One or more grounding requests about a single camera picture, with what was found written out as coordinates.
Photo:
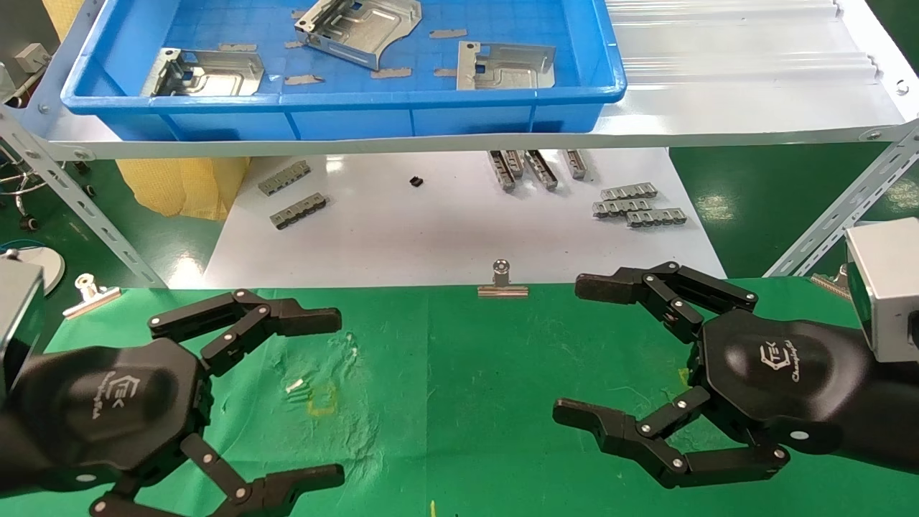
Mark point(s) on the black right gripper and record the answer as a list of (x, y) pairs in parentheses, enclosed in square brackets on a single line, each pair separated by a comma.
[(782, 373)]

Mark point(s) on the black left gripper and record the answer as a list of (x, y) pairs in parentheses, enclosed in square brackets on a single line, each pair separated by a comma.
[(108, 409)]

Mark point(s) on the embossed sheet metal plate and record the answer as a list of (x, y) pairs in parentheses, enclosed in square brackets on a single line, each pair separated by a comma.
[(517, 72), (222, 75), (359, 32)]

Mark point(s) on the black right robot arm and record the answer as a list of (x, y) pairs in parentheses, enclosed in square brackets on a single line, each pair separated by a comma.
[(897, 416)]

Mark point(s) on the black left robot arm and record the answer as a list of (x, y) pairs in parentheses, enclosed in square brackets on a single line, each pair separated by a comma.
[(14, 452)]

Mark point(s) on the silver binder clip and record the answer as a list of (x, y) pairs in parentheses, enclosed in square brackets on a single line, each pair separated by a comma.
[(831, 283), (502, 290), (90, 298)]

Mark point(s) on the green table cloth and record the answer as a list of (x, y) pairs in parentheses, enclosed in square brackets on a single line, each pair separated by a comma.
[(459, 388)]

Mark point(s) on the yellow plastic bag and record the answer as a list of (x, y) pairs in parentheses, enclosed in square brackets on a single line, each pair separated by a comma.
[(179, 187)]

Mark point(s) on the perforated angle-iron shelf leg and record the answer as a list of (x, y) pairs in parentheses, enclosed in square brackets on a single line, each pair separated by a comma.
[(840, 208), (79, 205)]

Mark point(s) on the white metal shelf board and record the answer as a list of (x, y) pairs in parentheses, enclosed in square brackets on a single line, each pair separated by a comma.
[(718, 115)]

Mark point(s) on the blue plastic bin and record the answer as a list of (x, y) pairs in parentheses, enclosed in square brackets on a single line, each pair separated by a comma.
[(359, 115)]

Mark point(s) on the office chair base with casters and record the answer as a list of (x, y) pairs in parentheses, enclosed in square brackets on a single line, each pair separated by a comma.
[(21, 190)]

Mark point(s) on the grey electrical box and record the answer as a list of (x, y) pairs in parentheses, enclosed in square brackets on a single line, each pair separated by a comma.
[(32, 57)]

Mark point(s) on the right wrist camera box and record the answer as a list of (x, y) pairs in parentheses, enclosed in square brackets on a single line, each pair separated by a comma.
[(890, 287)]

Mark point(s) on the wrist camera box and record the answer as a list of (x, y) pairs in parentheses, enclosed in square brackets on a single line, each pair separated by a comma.
[(18, 323), (890, 287)]

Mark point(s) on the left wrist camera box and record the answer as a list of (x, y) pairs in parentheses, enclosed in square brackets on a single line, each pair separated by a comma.
[(18, 323)]

